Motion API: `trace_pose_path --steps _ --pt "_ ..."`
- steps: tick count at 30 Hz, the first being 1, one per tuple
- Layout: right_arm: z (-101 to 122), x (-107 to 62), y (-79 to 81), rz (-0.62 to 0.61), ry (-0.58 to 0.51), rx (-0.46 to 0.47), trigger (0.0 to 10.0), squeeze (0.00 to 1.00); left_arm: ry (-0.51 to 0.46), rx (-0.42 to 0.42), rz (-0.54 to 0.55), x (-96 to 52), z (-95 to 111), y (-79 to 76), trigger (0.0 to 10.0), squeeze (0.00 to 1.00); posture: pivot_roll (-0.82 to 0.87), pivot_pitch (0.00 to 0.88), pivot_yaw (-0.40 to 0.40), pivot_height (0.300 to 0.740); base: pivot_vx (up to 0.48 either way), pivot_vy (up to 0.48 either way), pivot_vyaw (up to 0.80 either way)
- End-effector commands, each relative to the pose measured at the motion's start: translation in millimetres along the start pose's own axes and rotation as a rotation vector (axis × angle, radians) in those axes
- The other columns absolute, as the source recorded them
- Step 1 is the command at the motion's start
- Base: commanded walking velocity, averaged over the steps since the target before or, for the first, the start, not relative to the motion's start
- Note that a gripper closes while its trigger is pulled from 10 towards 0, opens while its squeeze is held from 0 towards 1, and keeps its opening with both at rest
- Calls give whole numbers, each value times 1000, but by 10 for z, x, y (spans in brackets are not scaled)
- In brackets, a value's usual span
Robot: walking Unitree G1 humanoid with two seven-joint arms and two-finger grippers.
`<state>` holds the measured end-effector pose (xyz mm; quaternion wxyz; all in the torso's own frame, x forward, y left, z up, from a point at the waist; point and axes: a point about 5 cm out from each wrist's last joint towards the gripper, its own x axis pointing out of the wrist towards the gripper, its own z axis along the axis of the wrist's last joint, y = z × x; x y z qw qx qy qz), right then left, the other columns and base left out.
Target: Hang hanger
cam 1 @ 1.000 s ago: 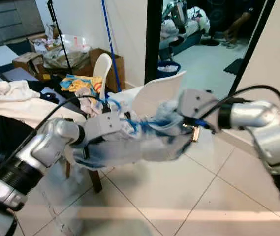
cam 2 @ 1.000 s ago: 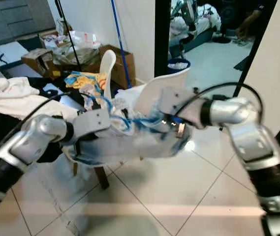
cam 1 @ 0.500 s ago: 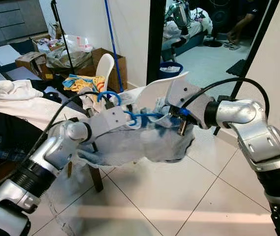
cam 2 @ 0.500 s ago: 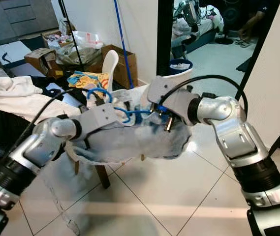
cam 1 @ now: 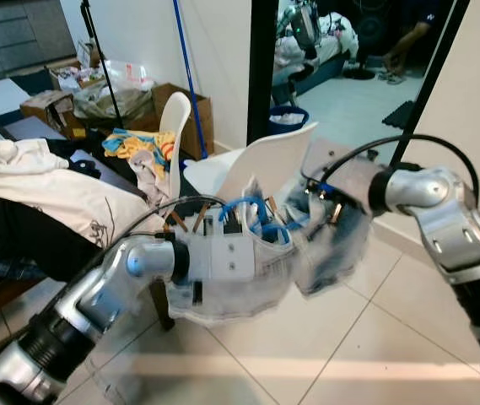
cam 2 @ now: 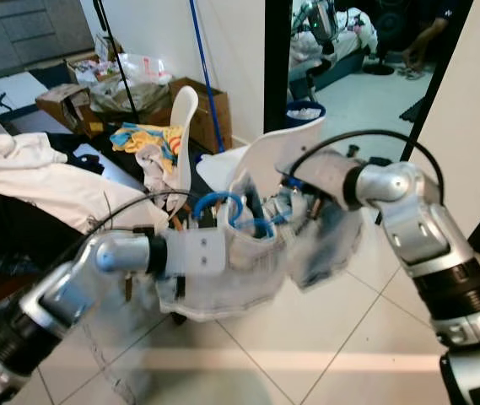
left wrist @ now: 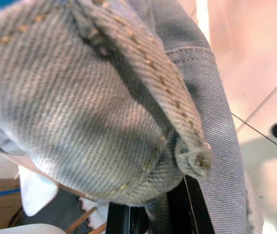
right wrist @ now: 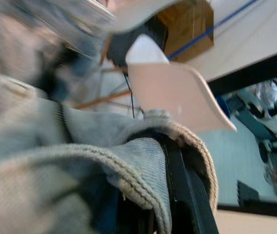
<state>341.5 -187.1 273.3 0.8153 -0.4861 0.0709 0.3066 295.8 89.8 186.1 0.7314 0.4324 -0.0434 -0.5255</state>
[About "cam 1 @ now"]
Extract black stand pole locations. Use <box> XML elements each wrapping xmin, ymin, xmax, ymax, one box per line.
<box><xmin>80</xmin><ymin>0</ymin><xmax>124</xmax><ymax>129</ymax></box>

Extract white cloth pile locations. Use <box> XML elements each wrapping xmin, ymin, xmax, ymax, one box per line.
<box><xmin>130</xmin><ymin>148</ymin><xmax>173</xmax><ymax>203</ymax></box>

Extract small open cardboard box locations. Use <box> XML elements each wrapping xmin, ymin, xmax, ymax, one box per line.
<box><xmin>20</xmin><ymin>89</ymin><xmax>76</xmax><ymax>140</ymax></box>

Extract light denim shorts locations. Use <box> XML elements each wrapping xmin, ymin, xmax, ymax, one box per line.
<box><xmin>168</xmin><ymin>173</ymin><xmax>375</xmax><ymax>326</ymax></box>

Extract clear bag with red print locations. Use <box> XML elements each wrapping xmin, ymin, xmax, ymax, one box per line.
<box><xmin>100</xmin><ymin>59</ymin><xmax>156</xmax><ymax>92</ymax></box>

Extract grey cabinet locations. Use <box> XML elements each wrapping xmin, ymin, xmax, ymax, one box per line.
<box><xmin>0</xmin><ymin>0</ymin><xmax>76</xmax><ymax>85</ymax></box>

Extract olive plastic bag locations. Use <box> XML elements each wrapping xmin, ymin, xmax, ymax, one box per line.
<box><xmin>71</xmin><ymin>84</ymin><xmax>156</xmax><ymax>123</ymax></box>

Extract black floor mat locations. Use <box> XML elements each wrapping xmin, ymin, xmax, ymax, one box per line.
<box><xmin>391</xmin><ymin>101</ymin><xmax>430</xmax><ymax>127</ymax></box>

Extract blue plastic hanger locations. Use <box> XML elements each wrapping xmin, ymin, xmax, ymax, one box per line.
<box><xmin>218</xmin><ymin>196</ymin><xmax>308</xmax><ymax>246</ymax></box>

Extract grey humanoid robot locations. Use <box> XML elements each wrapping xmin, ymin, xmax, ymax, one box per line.
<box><xmin>278</xmin><ymin>0</ymin><xmax>325</xmax><ymax>51</ymax></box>

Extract yellow blue garment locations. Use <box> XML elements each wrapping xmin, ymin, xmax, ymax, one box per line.
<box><xmin>103</xmin><ymin>128</ymin><xmax>173</xmax><ymax>165</ymax></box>

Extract black door frame post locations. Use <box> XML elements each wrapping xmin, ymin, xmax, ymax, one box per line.
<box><xmin>390</xmin><ymin>0</ymin><xmax>470</xmax><ymax>170</ymax></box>
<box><xmin>248</xmin><ymin>0</ymin><xmax>278</xmax><ymax>144</ymax></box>

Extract bed with white bedding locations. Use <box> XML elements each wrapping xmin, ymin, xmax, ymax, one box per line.
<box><xmin>273</xmin><ymin>8</ymin><xmax>359</xmax><ymax>94</ymax></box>

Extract large cardboard box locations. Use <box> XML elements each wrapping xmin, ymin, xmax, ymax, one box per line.
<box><xmin>151</xmin><ymin>83</ymin><xmax>215</xmax><ymax>157</ymax></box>

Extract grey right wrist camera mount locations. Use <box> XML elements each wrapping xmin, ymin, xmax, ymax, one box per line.
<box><xmin>303</xmin><ymin>139</ymin><xmax>375</xmax><ymax>212</ymax></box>

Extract black floor fan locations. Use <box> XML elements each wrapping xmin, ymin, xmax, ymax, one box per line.
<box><xmin>345</xmin><ymin>0</ymin><xmax>396</xmax><ymax>81</ymax></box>

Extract white plastic chair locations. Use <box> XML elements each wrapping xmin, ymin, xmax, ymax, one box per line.
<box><xmin>185</xmin><ymin>122</ymin><xmax>321</xmax><ymax>203</ymax></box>
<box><xmin>157</xmin><ymin>91</ymin><xmax>194</xmax><ymax>199</ymax></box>

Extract cardboard box with packets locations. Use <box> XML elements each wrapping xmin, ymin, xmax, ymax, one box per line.
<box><xmin>50</xmin><ymin>59</ymin><xmax>105</xmax><ymax>89</ymax></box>

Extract black garment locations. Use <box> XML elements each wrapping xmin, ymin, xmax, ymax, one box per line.
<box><xmin>0</xmin><ymin>190</ymin><xmax>105</xmax><ymax>284</ymax></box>

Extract blue broom pole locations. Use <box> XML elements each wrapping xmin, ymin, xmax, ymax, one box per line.
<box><xmin>170</xmin><ymin>0</ymin><xmax>202</xmax><ymax>159</ymax></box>

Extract blue bucket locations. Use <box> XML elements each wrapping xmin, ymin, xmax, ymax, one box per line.
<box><xmin>269</xmin><ymin>105</ymin><xmax>310</xmax><ymax>136</ymax></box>

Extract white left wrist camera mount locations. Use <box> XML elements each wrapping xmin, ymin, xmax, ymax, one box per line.
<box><xmin>187</xmin><ymin>232</ymin><xmax>257</xmax><ymax>284</ymax></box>

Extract person in dark shirt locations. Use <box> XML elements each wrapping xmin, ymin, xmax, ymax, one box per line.
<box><xmin>383</xmin><ymin>0</ymin><xmax>451</xmax><ymax>85</ymax></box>

